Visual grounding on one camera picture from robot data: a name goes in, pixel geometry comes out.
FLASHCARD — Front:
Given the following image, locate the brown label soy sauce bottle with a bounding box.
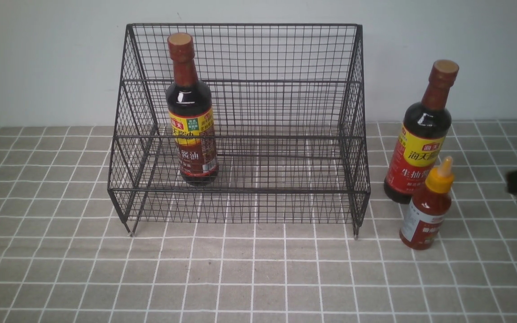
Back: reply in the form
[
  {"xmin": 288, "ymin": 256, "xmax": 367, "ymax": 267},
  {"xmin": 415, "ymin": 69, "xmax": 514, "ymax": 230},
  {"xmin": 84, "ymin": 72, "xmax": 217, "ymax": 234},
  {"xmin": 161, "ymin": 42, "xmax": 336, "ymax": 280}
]
[{"xmin": 166, "ymin": 33, "xmax": 218, "ymax": 186}]

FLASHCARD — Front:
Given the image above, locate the red label soy sauce bottle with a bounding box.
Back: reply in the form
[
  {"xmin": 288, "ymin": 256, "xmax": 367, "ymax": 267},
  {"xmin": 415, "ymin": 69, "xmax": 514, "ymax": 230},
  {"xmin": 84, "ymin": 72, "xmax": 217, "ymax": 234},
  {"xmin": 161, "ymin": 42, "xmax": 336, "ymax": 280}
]
[{"xmin": 383, "ymin": 59, "xmax": 459, "ymax": 204}]

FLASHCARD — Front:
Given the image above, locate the black wire mesh shelf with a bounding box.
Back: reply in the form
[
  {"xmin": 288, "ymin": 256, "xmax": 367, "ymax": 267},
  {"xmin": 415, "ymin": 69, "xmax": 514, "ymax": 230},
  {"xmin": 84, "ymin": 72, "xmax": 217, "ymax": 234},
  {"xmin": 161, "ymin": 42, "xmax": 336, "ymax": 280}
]
[{"xmin": 107, "ymin": 23, "xmax": 371, "ymax": 238}]

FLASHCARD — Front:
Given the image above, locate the grey checkered tablecloth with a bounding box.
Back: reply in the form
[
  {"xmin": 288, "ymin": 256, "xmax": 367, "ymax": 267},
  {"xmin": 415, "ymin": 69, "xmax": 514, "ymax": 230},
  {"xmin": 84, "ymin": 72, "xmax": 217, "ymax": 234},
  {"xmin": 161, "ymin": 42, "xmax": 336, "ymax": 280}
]
[{"xmin": 0, "ymin": 120, "xmax": 517, "ymax": 323}]

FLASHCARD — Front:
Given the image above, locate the red ketchup squeeze bottle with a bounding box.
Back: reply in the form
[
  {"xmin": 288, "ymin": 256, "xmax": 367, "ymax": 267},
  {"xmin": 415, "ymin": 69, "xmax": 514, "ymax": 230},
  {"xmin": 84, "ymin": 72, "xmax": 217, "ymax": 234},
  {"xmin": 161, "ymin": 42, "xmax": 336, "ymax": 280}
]
[{"xmin": 399, "ymin": 156, "xmax": 454, "ymax": 251}]

